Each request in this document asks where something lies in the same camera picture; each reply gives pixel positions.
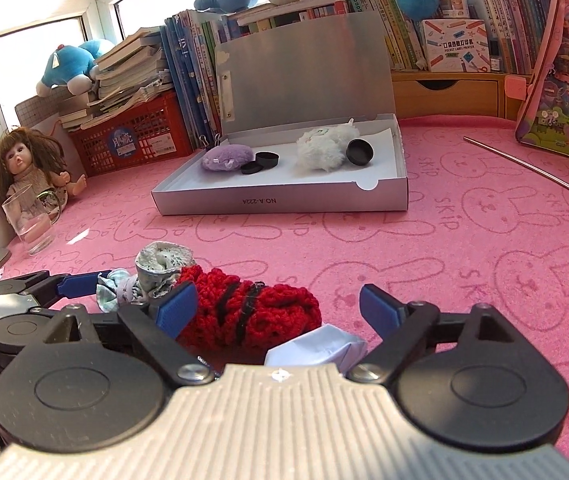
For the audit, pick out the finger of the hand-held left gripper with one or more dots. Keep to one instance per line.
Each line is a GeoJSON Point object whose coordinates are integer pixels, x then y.
{"type": "Point", "coordinates": [82, 283]}

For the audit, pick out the white paper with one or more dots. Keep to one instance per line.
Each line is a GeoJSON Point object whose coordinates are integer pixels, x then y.
{"type": "Point", "coordinates": [314, 347]}

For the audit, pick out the black round cap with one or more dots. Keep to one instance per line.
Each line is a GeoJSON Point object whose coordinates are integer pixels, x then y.
{"type": "Point", "coordinates": [359, 152]}
{"type": "Point", "coordinates": [251, 168]}
{"type": "Point", "coordinates": [267, 159]}

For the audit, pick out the grey crocheted small pouch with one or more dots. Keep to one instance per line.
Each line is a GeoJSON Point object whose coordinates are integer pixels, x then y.
{"type": "Point", "coordinates": [159, 260]}

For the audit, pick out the row of colourful books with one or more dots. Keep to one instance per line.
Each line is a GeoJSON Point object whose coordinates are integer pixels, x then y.
{"type": "Point", "coordinates": [504, 20]}

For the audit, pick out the pink toy house bag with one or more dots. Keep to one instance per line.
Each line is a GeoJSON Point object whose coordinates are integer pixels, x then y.
{"type": "Point", "coordinates": [564, 90]}

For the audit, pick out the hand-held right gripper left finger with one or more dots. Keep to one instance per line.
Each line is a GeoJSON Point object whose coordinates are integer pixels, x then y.
{"type": "Point", "coordinates": [177, 310]}

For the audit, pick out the white grid board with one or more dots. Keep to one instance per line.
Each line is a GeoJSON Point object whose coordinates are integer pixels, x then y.
{"type": "Point", "coordinates": [34, 110]}

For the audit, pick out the blue cat plush toy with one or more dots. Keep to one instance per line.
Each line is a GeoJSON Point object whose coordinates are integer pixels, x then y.
{"type": "Point", "coordinates": [67, 67]}

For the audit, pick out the pink rabbit print cloth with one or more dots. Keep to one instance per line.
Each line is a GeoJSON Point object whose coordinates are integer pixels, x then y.
{"type": "Point", "coordinates": [464, 240]}

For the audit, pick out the white printed carton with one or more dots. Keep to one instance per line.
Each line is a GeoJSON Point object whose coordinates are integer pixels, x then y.
{"type": "Point", "coordinates": [454, 45]}

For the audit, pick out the wooden drawer shelf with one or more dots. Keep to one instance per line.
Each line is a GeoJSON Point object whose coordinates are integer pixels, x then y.
{"type": "Point", "coordinates": [444, 92]}

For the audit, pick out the green plaid scrunchie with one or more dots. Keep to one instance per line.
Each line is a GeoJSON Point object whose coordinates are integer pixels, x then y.
{"type": "Point", "coordinates": [112, 290]}

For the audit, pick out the brown-haired doll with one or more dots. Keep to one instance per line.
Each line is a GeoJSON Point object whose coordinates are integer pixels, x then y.
{"type": "Point", "coordinates": [19, 157]}

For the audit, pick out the stack of worn books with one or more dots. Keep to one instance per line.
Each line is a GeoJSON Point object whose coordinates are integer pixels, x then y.
{"type": "Point", "coordinates": [129, 70]}

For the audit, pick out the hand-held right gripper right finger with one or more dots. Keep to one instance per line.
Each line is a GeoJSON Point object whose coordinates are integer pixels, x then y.
{"type": "Point", "coordinates": [379, 310]}

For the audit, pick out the red crochet pouch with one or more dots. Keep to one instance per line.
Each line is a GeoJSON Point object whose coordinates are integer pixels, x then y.
{"type": "Point", "coordinates": [264, 310]}

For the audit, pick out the thin metal rod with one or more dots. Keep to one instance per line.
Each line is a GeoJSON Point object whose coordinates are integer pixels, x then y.
{"type": "Point", "coordinates": [529, 166]}

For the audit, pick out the purple fluffy hair clip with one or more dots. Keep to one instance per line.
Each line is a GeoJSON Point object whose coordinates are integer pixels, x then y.
{"type": "Point", "coordinates": [227, 156]}

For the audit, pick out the white cylindrical container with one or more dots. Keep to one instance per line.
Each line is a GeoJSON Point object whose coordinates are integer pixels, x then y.
{"type": "Point", "coordinates": [454, 0]}

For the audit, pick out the thin horizontal book stack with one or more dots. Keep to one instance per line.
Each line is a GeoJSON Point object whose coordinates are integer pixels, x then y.
{"type": "Point", "coordinates": [294, 12]}

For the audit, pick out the grey cardboard box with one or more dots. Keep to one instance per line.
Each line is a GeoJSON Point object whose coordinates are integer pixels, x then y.
{"type": "Point", "coordinates": [304, 60]}

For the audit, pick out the clear glass mug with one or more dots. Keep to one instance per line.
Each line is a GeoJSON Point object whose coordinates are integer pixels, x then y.
{"type": "Point", "coordinates": [27, 225]}

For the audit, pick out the row of blue books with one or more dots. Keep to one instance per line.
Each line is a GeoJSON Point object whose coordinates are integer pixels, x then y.
{"type": "Point", "coordinates": [189, 75]}

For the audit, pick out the red plastic crate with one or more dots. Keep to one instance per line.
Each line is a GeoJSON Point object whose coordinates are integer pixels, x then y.
{"type": "Point", "coordinates": [164, 130]}

